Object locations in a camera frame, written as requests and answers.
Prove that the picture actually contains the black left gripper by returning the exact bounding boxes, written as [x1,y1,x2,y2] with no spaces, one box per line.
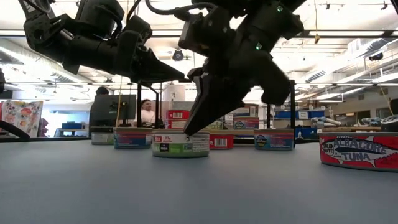
[63,30,185,85]

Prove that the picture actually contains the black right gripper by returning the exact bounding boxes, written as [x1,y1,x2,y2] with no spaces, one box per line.
[183,2,305,136]

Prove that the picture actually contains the black computer monitor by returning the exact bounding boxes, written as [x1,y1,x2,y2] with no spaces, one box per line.
[90,95,137,127]

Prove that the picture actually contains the blue crate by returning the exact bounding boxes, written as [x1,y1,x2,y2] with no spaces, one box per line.
[61,122,85,130]

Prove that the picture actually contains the blue bin white print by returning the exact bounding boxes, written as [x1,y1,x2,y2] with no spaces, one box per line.
[294,126,309,144]

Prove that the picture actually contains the blue table mat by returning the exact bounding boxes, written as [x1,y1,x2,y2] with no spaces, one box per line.
[0,136,398,224]

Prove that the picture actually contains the blue storage bins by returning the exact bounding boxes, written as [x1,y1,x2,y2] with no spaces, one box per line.
[275,110,326,121]

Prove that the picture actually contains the colourful printed cloth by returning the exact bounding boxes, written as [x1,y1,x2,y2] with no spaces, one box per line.
[1,99,44,138]

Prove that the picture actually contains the wooden workbench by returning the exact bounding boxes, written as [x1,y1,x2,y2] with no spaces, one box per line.
[323,126,382,133]

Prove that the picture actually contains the white ceiling air vent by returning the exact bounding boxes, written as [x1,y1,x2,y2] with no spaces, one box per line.
[347,38,361,56]

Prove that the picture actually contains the black round object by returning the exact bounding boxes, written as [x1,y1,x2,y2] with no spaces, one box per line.
[380,114,398,133]

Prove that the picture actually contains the thin black gantry frame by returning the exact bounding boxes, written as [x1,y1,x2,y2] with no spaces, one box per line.
[159,81,175,128]

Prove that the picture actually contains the yellow hanging cable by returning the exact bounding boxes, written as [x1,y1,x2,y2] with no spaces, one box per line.
[116,76,124,128]

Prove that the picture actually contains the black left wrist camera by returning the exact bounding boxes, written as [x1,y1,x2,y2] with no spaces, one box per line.
[124,14,154,44]

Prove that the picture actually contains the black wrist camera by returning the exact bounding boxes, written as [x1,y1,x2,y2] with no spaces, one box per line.
[124,14,154,44]
[178,7,238,57]

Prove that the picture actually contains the wooden shelf black wire frame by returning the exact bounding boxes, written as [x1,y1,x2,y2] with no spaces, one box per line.
[136,81,295,147]

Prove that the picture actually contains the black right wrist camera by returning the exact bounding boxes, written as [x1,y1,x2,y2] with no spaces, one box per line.
[178,7,238,57]

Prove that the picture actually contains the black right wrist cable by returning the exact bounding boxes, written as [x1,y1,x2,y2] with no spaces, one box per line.
[144,0,218,16]

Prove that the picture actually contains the black table frame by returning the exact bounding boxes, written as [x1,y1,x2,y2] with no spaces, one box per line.
[0,136,93,144]

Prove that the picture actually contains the thick black curved cable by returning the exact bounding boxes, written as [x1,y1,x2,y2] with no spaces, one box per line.
[0,119,30,139]

